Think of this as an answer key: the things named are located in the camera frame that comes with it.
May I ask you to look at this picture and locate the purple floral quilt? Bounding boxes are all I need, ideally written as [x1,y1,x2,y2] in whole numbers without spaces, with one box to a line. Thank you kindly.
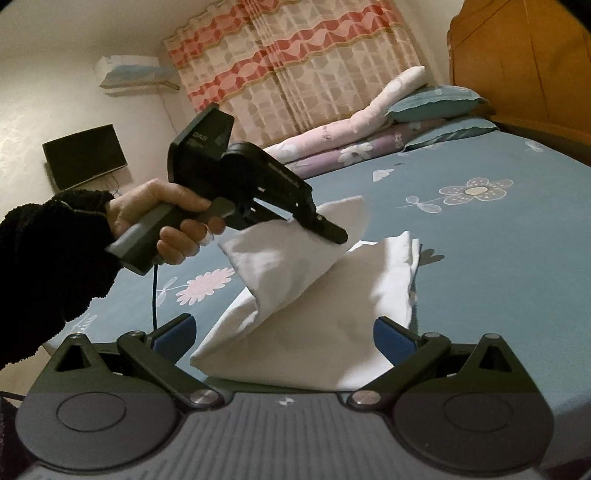
[286,121,448,181]

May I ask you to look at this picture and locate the person's left hand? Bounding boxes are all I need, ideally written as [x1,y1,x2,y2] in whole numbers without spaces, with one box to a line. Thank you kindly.
[105,179,227,267]

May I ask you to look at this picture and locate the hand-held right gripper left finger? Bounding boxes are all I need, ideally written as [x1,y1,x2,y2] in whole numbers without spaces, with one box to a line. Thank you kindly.
[54,314,221,412]

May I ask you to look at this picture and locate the white long-sleeved printed shirt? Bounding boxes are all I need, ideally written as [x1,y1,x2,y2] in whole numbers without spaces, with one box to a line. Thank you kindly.
[189,196,423,393]

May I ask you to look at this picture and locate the white wall air conditioner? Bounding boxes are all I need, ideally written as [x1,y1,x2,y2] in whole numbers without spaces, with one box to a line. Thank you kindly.
[95,54,181,95]

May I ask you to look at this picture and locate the teal pillow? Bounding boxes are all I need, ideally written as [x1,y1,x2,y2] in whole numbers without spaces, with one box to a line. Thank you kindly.
[404,117,502,151]
[385,84,490,124]

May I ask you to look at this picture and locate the pink floral quilt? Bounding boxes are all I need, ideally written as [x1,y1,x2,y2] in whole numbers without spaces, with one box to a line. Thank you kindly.
[265,65,428,164]

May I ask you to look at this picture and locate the black cable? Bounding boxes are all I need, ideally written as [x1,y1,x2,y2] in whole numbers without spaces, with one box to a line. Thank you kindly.
[151,262,160,334]

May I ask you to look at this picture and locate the blue floral bed sheet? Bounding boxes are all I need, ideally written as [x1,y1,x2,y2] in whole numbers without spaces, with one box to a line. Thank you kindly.
[41,124,591,472]

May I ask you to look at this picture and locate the wooden bed headboard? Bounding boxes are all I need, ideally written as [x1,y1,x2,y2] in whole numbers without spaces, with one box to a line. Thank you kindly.
[447,0,591,139]

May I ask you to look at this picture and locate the dark wall screen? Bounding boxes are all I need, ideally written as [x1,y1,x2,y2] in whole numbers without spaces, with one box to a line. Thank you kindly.
[41,124,128,191]

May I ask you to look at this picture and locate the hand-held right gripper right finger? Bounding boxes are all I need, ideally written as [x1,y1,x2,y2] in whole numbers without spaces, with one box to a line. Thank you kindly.
[346,316,539,412]

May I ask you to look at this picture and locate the patterned beige curtain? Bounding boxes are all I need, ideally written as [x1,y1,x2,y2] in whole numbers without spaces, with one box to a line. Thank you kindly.
[164,0,423,149]

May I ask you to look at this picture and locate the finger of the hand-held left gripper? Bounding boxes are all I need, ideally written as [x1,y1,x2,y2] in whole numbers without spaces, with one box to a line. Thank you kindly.
[299,210,349,245]

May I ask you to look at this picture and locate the person's left forearm black sleeve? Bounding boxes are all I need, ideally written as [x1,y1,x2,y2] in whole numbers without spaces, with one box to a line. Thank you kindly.
[0,188,122,370]

